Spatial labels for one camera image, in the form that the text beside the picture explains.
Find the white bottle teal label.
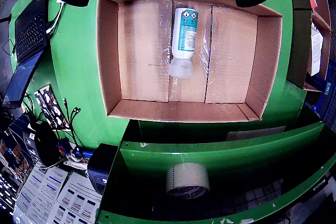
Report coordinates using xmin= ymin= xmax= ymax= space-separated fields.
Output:
xmin=167 ymin=7 xmax=199 ymax=80

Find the large flat cardboard tray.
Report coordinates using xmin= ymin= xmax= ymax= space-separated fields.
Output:
xmin=96 ymin=0 xmax=284 ymax=123

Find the black box device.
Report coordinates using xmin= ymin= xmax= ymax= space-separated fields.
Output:
xmin=87 ymin=143 xmax=119 ymax=196

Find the black laptop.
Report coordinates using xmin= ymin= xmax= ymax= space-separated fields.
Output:
xmin=2 ymin=0 xmax=51 ymax=109

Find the large white carton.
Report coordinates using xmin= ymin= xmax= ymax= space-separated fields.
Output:
xmin=306 ymin=22 xmax=324 ymax=77

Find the black white printed sheet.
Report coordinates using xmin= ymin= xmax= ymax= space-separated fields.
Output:
xmin=33 ymin=84 xmax=71 ymax=130

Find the black rounded device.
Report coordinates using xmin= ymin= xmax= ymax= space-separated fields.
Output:
xmin=33 ymin=122 xmax=64 ymax=168

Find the green metal cabinet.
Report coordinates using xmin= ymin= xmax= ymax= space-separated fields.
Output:
xmin=96 ymin=120 xmax=336 ymax=224

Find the beige packing tape roll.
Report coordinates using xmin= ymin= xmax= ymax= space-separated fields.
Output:
xmin=165 ymin=162 xmax=211 ymax=200

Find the white printed paper sheet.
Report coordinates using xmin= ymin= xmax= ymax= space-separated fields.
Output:
xmin=13 ymin=163 xmax=70 ymax=224
xmin=47 ymin=173 xmax=103 ymax=224

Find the white charger cable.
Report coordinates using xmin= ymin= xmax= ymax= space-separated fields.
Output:
xmin=45 ymin=0 xmax=66 ymax=37

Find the black cable with connectors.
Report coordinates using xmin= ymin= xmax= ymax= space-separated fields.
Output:
xmin=62 ymin=98 xmax=86 ymax=148

